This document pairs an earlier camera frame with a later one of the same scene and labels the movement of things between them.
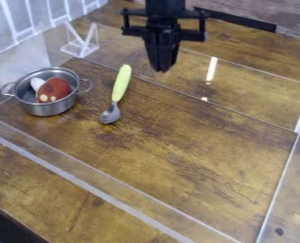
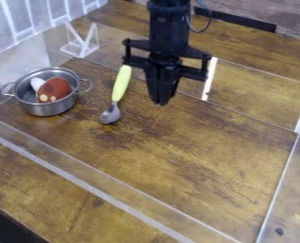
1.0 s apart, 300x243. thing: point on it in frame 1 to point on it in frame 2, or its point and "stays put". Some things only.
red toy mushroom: (51, 89) stays put
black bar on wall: (236, 19) stays put
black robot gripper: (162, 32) to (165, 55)
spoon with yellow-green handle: (113, 115) stays put
